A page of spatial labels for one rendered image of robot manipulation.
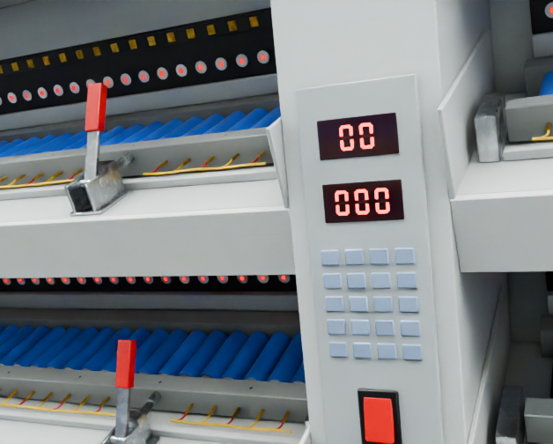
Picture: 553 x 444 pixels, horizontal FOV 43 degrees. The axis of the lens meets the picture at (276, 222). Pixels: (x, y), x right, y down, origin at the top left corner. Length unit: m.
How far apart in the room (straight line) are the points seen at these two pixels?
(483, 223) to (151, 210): 0.22
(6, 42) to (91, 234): 0.37
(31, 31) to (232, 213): 0.43
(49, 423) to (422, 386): 0.34
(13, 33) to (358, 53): 0.50
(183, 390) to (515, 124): 0.31
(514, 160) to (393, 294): 0.11
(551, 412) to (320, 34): 0.27
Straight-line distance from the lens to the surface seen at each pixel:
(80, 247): 0.51
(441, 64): 0.39
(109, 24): 0.74
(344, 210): 0.40
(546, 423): 0.48
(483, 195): 0.39
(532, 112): 0.44
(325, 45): 0.41
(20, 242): 0.55
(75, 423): 0.62
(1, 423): 0.67
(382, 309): 0.40
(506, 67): 0.58
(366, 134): 0.39
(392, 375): 0.41
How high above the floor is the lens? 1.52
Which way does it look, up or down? 5 degrees down
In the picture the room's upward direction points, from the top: 5 degrees counter-clockwise
